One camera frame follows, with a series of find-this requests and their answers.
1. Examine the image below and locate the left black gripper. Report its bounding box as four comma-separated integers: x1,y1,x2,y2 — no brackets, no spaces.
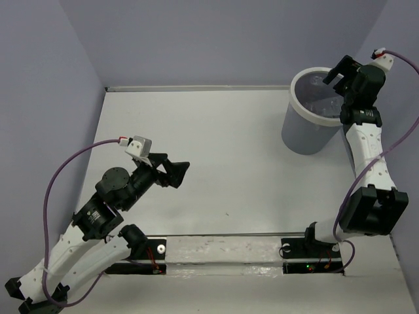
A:
122,152,191,210

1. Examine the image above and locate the clear bottle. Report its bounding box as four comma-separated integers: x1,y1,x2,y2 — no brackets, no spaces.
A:
304,97,342,118

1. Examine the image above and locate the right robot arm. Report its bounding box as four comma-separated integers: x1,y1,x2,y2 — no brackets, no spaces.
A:
301,49,409,256

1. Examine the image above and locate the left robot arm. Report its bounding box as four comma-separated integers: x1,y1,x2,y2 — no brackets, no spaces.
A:
5,153,190,313

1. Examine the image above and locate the grey round bin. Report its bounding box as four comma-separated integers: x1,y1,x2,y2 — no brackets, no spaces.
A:
282,67,343,155

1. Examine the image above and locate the white foam front panel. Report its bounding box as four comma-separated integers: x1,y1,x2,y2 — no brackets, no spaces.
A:
165,235,283,266

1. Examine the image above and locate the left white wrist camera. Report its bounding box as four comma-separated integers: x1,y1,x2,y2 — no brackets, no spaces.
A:
118,135,152,167

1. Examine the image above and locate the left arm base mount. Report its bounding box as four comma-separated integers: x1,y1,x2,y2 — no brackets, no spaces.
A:
105,237,167,275

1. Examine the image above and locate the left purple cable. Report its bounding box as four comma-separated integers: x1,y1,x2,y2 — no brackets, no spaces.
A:
41,139,127,307

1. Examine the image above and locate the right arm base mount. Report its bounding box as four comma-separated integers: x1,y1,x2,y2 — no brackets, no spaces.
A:
278,237,344,274

